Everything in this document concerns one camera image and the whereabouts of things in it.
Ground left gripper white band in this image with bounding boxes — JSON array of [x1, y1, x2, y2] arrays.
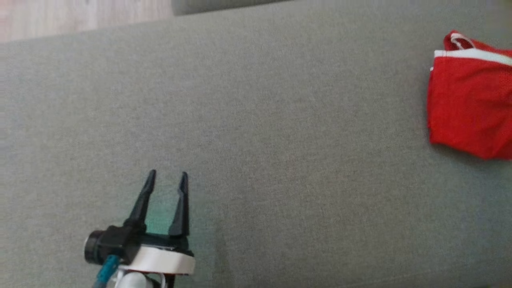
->
[[119, 170, 196, 276]]

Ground red shorts with white trim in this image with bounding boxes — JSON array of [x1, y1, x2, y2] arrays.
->
[[426, 48, 512, 160]]

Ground large grey sofa seat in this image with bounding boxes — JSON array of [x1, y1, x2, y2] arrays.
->
[[0, 0, 512, 288]]

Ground grey sofa cushion with seam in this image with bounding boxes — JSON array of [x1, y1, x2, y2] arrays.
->
[[171, 0, 296, 16]]

